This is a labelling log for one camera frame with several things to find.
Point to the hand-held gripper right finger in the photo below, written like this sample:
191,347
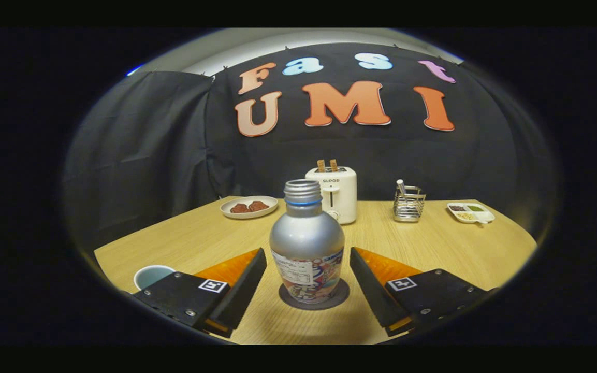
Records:
376,289

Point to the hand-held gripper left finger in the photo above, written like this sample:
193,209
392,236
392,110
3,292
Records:
241,287

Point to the dark brown round coaster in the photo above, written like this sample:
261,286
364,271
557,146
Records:
342,295

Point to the silver juice bottle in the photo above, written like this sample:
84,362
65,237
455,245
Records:
306,238

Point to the white cup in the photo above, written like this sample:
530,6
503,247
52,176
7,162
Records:
148,275

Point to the wooden table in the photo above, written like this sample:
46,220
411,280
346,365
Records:
433,248

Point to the white plate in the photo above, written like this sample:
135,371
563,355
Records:
249,214

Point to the brown cookie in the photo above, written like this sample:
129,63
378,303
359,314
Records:
258,205
239,208

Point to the white toaster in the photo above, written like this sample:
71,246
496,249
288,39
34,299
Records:
340,197

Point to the white spoon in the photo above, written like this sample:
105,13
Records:
401,186

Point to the white divided snack tray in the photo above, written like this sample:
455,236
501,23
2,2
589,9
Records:
470,213

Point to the bread slice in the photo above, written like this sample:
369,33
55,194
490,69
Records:
321,166
334,165

